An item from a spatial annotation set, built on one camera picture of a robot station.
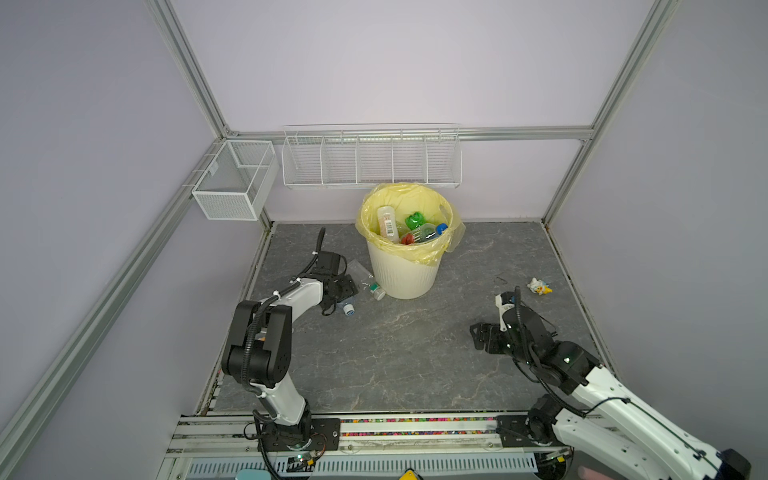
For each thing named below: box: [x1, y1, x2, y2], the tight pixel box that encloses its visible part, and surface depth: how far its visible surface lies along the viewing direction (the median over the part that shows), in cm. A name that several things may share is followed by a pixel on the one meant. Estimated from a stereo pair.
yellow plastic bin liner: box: [355, 182, 466, 266], surface depth 91 cm
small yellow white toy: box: [527, 277, 553, 296], surface depth 100 cm
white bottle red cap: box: [378, 206, 400, 244], surface depth 89 cm
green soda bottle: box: [405, 212, 426, 231], surface depth 98 cm
